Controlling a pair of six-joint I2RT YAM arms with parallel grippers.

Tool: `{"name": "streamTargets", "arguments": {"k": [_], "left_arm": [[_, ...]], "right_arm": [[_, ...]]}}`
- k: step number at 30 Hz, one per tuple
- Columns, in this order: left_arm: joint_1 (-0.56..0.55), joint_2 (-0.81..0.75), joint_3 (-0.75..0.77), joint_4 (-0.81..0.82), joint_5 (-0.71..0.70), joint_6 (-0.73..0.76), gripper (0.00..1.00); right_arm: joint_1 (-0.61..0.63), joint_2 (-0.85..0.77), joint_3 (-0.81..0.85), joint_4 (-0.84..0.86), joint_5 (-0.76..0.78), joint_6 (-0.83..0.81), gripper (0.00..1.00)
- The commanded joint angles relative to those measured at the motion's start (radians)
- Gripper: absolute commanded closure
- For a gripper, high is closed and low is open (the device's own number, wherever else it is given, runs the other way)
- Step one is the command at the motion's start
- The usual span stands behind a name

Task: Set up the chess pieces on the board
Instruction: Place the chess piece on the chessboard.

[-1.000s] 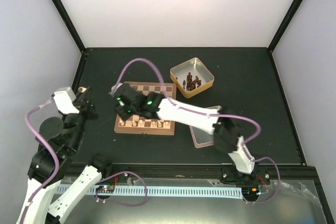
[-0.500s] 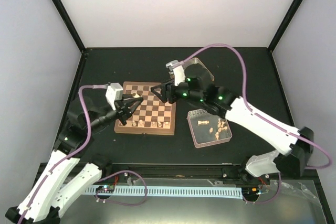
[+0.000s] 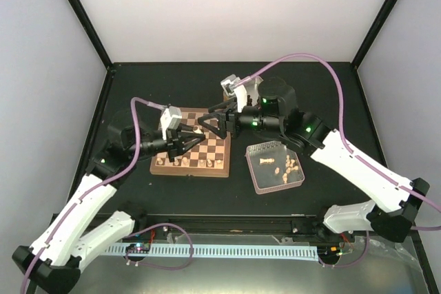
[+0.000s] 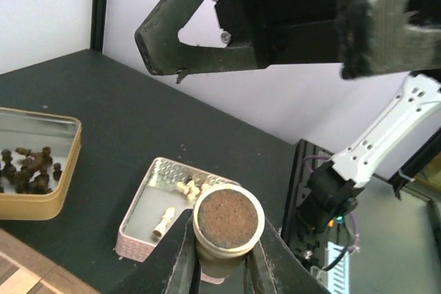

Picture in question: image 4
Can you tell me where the gold tin box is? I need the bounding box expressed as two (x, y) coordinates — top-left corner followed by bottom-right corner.
(1, 108), (82, 221)

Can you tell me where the pile of light chess pieces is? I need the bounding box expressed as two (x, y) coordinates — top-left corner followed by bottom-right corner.
(175, 180), (212, 202)

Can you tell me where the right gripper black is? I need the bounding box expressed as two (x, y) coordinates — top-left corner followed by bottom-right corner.
(134, 0), (440, 81)

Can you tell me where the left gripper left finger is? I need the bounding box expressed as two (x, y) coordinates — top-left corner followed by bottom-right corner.
(112, 209), (201, 294)

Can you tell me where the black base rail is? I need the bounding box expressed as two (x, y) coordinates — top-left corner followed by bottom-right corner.
(280, 139), (331, 262)

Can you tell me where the right black frame post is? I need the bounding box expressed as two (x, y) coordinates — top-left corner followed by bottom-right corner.
(90, 0), (107, 52)

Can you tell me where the pile of dark chess pieces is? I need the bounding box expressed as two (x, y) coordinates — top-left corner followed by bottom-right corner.
(1, 147), (63, 195)

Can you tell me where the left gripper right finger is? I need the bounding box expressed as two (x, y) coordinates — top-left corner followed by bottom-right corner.
(243, 220), (328, 294)

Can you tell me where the wooden chess board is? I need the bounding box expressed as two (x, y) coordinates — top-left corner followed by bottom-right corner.
(1, 230), (97, 293)

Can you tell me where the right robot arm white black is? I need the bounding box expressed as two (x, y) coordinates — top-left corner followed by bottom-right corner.
(134, 0), (440, 233)

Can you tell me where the white slotted cable duct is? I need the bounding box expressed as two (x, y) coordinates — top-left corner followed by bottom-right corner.
(309, 240), (352, 294)

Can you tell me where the light chess piece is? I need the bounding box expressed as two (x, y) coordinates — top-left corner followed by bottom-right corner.
(192, 184), (265, 278)
(152, 207), (175, 240)

